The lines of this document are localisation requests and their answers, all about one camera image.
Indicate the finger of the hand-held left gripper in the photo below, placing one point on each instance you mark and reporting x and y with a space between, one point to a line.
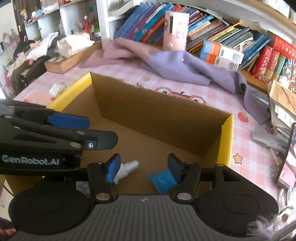
67 121
101 140

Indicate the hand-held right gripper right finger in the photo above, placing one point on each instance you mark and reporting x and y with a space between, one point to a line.
174 168

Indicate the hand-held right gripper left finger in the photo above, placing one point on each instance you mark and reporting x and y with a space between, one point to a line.
113 169

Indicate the white spray bottle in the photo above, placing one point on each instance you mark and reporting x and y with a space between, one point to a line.
126 169

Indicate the blue packet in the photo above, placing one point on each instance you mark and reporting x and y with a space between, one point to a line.
163 182

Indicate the yellow cardboard box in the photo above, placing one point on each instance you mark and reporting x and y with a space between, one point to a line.
157 118

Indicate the white tissue packet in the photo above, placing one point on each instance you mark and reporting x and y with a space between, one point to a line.
57 89

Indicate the wooden tray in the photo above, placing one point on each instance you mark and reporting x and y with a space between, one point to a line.
64 62

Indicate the dark cloth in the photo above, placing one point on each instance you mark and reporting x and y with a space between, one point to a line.
27 71

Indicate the white crumpled paper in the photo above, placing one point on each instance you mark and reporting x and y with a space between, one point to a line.
74 45

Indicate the white cloth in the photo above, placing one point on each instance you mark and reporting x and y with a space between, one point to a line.
42 47

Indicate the pink cloth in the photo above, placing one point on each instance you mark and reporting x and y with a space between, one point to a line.
120 52

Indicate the red bottle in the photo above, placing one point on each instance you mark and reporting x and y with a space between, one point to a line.
87 25

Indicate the purple cloth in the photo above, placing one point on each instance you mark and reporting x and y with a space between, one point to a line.
185 67

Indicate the grey cubby shelf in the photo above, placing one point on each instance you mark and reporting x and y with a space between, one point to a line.
69 16

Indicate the grey fur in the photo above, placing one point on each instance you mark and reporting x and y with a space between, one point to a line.
266 226

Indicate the white wooden bookshelf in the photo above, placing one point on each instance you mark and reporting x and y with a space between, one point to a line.
103 18

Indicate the orange blue white box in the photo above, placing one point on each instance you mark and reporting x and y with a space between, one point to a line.
225 51
219 62

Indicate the pink patterned carton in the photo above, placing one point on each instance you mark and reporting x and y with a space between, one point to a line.
175 30

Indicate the row of colourful books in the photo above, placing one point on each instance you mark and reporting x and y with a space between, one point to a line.
219 32

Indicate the row of red books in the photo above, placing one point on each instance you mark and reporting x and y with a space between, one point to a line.
275 58

